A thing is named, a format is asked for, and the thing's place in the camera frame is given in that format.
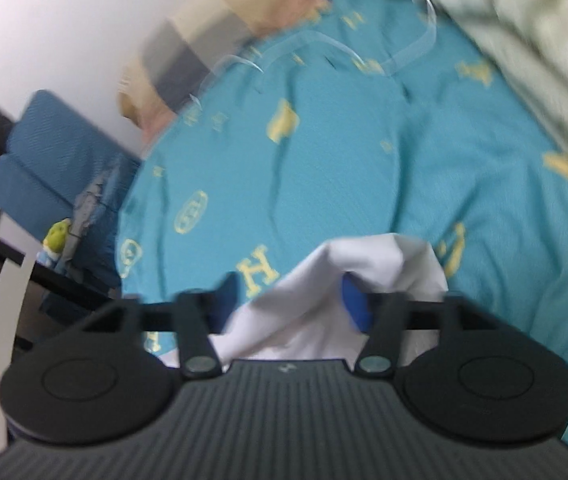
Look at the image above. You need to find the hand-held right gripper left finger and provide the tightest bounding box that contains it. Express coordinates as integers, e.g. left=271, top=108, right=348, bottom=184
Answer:
left=81, top=274, right=239, bottom=380

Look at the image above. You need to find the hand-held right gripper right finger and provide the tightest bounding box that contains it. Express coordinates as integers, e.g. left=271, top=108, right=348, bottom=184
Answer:
left=340, top=274, right=495, bottom=375

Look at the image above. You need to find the white garment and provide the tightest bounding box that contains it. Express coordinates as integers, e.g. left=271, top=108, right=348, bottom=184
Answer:
left=209, top=232, right=450, bottom=362

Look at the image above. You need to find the teal printed bed sheet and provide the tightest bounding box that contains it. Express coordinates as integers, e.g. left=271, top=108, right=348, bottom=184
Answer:
left=114, top=0, right=568, bottom=466

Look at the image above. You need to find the grey cloth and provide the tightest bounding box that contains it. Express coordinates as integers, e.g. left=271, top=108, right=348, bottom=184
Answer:
left=70, top=170, right=117, bottom=263

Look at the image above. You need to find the green toy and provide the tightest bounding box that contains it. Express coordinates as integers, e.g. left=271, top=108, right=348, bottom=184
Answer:
left=38, top=217, right=72, bottom=265

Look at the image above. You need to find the blue covered chair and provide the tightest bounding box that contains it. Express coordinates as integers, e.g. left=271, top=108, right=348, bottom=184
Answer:
left=6, top=90, right=142, bottom=281
left=0, top=152, right=79, bottom=241

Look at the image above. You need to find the plaid pillow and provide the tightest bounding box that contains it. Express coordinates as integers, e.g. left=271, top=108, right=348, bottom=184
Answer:
left=118, top=0, right=332, bottom=146

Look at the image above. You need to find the green fleece printed blanket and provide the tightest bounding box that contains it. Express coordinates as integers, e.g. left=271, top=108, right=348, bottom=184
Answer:
left=344, top=0, right=568, bottom=186

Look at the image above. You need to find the white cable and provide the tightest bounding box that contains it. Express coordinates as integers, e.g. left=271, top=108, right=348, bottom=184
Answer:
left=189, top=0, right=440, bottom=106

